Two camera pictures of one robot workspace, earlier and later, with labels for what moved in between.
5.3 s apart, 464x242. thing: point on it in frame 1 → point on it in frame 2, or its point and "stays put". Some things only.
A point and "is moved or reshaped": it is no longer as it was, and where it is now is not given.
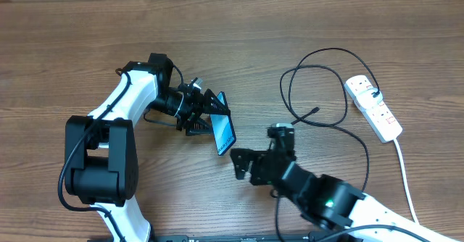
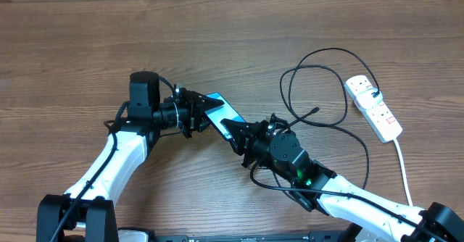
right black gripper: [262, 179] → [248, 132]
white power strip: [378, 116] stays put
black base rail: [238, 238] stays put
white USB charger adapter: [366, 99] stays put
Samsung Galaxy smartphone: [223, 130] is moved or reshaped
